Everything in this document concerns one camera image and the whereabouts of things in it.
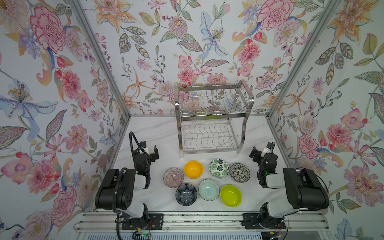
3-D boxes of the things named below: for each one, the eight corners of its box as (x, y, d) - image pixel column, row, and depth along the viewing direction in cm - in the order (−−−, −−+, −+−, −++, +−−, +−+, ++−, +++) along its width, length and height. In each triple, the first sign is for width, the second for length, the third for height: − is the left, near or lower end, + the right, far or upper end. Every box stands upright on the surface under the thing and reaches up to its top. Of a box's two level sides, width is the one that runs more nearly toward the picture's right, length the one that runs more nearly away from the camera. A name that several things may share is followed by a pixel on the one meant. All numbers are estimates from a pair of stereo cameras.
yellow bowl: (181, 173, 92) (180, 169, 89) (192, 161, 98) (192, 157, 94) (194, 184, 88) (194, 180, 84) (205, 170, 94) (205, 167, 90)
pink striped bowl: (163, 187, 86) (162, 184, 82) (165, 171, 92) (164, 167, 89) (183, 187, 86) (183, 184, 82) (184, 171, 93) (183, 167, 89)
